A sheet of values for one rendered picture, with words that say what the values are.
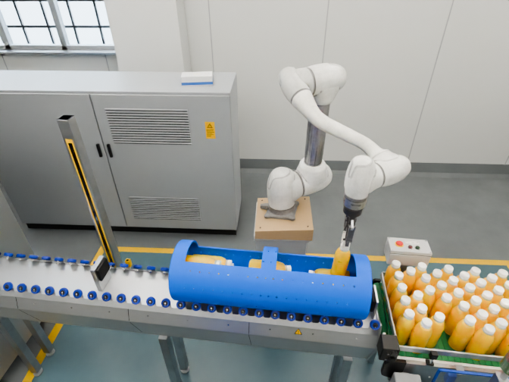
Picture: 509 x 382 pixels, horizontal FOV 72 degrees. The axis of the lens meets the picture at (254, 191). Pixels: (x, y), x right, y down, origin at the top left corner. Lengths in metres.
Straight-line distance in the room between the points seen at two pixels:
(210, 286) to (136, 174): 1.85
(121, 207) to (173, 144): 0.90
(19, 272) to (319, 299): 1.59
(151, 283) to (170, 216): 1.55
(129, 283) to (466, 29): 3.74
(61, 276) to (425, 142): 3.91
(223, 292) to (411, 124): 3.36
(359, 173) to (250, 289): 0.67
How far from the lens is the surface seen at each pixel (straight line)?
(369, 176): 1.34
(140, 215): 3.52
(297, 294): 1.56
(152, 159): 3.11
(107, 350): 2.95
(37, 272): 2.27
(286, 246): 2.09
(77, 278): 2.13
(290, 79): 1.63
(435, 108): 4.45
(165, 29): 3.70
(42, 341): 2.95
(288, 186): 1.93
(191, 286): 1.62
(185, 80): 2.89
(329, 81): 1.70
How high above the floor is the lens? 2.38
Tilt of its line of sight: 36 degrees down
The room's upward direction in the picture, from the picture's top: 1 degrees counter-clockwise
